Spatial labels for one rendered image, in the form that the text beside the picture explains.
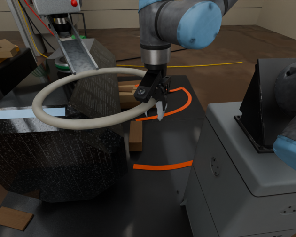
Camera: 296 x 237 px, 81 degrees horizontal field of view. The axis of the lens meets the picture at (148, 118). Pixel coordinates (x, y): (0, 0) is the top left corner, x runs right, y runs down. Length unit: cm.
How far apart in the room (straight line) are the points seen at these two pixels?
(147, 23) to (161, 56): 9
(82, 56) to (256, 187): 98
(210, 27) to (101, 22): 589
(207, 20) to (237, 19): 676
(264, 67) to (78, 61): 84
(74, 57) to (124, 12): 516
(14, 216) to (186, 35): 152
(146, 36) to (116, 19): 569
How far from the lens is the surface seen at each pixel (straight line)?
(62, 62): 130
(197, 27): 40
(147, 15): 50
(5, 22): 712
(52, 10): 118
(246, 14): 730
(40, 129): 92
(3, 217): 165
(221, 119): 74
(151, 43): 51
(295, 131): 43
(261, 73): 65
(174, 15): 43
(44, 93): 80
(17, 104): 101
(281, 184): 62
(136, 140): 158
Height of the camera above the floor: 128
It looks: 39 degrees down
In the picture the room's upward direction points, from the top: straight up
